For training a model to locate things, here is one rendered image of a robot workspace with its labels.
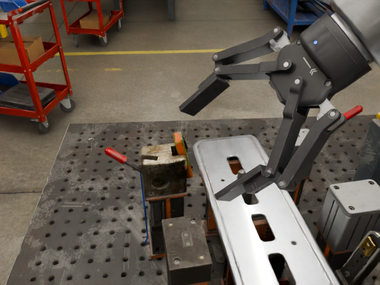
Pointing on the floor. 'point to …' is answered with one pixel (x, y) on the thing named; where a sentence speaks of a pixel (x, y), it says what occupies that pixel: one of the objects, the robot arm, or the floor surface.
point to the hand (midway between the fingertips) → (208, 147)
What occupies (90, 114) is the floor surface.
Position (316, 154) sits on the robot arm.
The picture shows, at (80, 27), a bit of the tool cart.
